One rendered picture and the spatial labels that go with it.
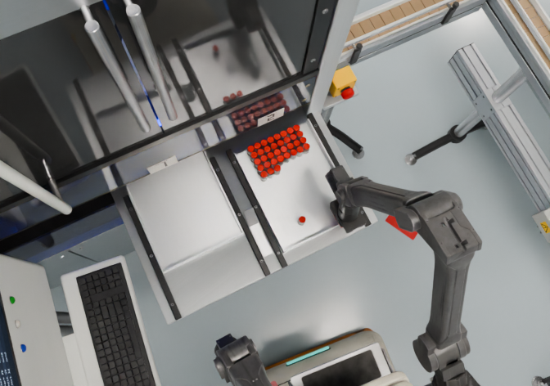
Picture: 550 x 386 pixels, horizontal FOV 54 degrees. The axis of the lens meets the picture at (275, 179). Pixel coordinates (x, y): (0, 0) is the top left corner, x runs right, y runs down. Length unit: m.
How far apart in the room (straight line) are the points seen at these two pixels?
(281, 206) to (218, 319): 0.97
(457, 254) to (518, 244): 1.81
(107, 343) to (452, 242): 1.08
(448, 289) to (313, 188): 0.70
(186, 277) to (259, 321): 0.92
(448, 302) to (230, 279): 0.71
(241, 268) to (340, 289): 0.98
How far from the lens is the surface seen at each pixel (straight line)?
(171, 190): 1.67
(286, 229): 1.64
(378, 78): 2.84
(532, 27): 2.00
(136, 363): 1.70
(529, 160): 2.30
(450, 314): 1.17
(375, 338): 2.27
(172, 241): 1.64
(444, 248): 1.00
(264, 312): 2.49
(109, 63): 0.87
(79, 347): 1.76
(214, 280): 1.62
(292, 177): 1.67
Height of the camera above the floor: 2.49
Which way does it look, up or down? 75 degrees down
